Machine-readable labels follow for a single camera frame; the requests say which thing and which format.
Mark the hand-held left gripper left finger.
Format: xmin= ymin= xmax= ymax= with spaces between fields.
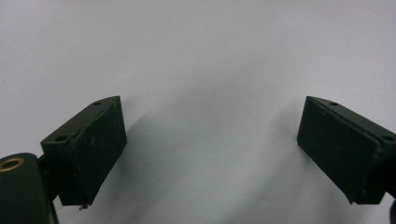
xmin=40 ymin=95 xmax=128 ymax=207

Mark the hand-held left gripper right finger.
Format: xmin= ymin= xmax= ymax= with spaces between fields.
xmin=296 ymin=95 xmax=396 ymax=205

